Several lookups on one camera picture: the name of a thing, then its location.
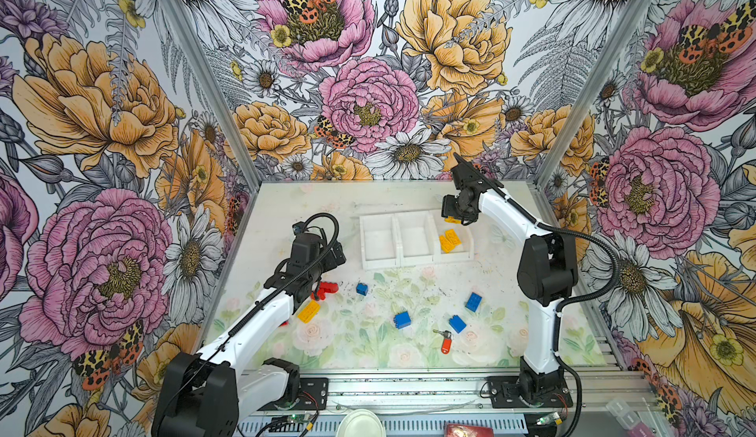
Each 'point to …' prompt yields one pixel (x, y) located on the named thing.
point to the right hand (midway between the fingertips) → (452, 218)
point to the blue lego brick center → (402, 320)
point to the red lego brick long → (329, 287)
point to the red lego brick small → (321, 293)
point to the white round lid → (361, 422)
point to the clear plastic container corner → (624, 415)
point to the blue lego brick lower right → (457, 324)
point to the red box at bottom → (468, 430)
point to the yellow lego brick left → (307, 314)
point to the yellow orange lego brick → (453, 237)
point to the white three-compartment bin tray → (391, 239)
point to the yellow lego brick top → (446, 245)
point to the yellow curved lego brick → (452, 219)
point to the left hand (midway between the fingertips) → (327, 258)
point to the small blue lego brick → (362, 288)
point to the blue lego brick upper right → (473, 302)
